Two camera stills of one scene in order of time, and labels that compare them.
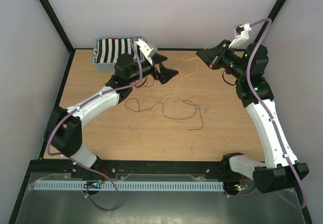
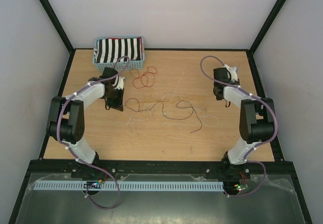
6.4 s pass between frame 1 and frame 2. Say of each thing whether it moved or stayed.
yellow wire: moved
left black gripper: moved
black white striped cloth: stayed
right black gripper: moved
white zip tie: stayed
